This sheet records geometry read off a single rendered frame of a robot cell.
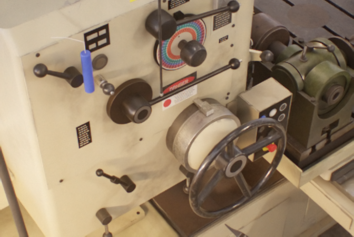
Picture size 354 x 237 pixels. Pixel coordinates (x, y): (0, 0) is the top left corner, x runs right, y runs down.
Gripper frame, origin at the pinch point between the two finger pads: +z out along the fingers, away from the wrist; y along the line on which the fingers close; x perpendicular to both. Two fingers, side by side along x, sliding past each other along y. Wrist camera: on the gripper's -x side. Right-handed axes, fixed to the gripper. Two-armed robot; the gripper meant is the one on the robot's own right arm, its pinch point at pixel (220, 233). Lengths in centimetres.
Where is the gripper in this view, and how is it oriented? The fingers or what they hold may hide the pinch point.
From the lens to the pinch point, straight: 203.8
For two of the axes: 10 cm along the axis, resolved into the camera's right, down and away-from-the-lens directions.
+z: -5.9, -5.6, 5.8
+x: -4.3, -3.9, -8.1
